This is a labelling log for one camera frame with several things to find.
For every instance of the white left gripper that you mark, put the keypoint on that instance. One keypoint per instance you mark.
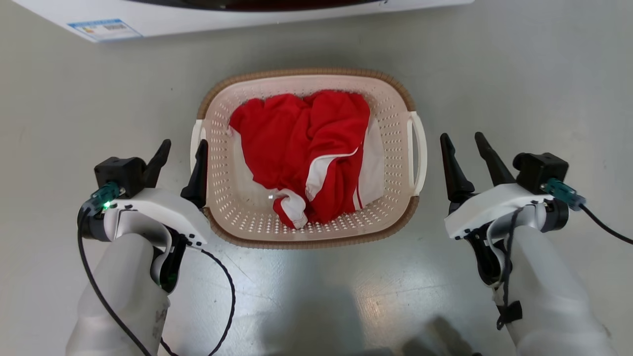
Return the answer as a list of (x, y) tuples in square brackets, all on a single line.
[(158, 212)]

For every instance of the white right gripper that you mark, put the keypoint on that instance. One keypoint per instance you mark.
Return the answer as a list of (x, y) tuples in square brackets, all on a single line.
[(489, 207)]

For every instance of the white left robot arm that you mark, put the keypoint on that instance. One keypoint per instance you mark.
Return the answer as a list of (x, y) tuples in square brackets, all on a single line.
[(118, 296)]

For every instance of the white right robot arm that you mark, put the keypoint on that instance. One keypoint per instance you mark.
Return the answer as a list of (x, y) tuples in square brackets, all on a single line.
[(549, 291)]

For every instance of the beige perforated plastic laundry basket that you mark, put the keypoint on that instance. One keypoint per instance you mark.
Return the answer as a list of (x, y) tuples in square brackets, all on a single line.
[(395, 148)]

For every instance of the red and white garment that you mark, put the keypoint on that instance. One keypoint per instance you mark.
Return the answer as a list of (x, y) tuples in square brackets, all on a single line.
[(296, 143)]

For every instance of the white washing machine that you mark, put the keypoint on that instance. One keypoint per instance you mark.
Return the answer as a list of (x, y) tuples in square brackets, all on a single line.
[(198, 15)]

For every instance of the blue energy label sticker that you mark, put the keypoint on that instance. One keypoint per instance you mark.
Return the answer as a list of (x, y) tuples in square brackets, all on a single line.
[(105, 29)]

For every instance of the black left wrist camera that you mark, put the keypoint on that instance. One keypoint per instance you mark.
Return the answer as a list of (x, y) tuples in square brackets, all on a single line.
[(121, 173)]

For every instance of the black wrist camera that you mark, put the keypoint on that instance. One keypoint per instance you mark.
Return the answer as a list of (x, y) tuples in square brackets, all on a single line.
[(539, 172), (121, 173)]

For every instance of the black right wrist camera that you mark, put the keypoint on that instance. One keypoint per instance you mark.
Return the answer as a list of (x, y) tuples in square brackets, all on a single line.
[(539, 172)]

